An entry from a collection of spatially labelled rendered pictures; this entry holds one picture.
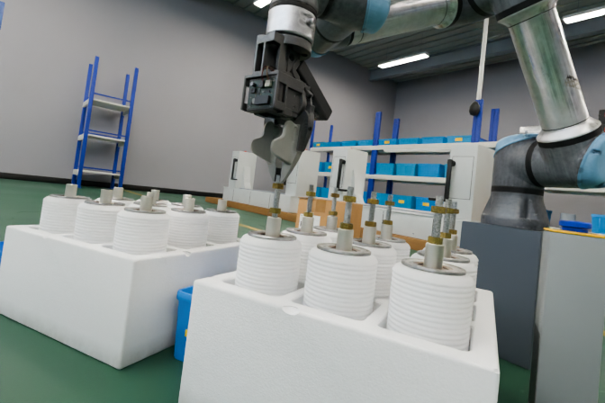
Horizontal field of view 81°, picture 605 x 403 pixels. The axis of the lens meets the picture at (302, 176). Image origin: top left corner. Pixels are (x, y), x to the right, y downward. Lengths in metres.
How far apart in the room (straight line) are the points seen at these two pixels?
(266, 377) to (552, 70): 0.77
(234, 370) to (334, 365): 0.15
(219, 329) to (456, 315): 0.30
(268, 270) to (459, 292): 0.25
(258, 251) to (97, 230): 0.39
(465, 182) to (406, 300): 2.33
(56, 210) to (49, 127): 5.85
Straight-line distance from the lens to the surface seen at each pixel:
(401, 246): 0.70
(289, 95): 0.53
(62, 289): 0.82
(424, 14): 0.87
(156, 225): 0.72
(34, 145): 6.71
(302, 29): 0.56
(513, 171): 1.01
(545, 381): 0.68
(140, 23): 7.33
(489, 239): 0.99
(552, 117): 0.92
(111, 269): 0.71
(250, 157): 5.25
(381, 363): 0.44
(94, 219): 0.81
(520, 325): 0.98
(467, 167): 2.76
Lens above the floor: 0.33
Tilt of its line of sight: 2 degrees up
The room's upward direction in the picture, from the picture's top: 7 degrees clockwise
